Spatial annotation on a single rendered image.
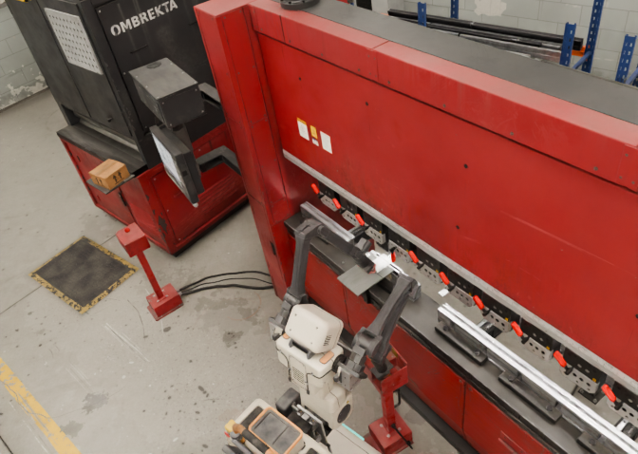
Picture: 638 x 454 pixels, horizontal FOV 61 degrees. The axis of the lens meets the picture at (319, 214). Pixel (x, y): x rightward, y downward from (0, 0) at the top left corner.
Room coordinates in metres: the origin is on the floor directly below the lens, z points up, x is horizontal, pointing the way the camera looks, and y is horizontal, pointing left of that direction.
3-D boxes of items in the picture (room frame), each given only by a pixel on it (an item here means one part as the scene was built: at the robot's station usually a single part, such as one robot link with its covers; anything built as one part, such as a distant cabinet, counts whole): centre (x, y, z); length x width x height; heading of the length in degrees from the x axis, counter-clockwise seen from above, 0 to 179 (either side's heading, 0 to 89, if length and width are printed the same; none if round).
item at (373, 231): (2.18, -0.30, 1.26); 0.15 x 0.09 x 0.17; 31
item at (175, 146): (2.91, 0.80, 1.42); 0.45 x 0.12 x 0.36; 27
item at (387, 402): (1.65, -0.19, 0.39); 0.05 x 0.05 x 0.54; 22
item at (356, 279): (2.08, -0.19, 1.00); 0.26 x 0.18 x 0.01; 121
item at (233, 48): (3.09, 0.03, 1.15); 0.85 x 0.25 x 2.30; 121
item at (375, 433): (1.64, -0.16, 0.06); 0.25 x 0.20 x 0.12; 112
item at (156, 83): (2.99, 0.74, 1.53); 0.51 x 0.25 x 0.85; 27
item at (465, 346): (1.61, -0.58, 0.89); 0.30 x 0.05 x 0.03; 31
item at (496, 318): (1.49, -0.71, 1.26); 0.15 x 0.09 x 0.17; 31
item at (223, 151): (3.14, 0.58, 1.18); 0.40 x 0.24 x 0.07; 31
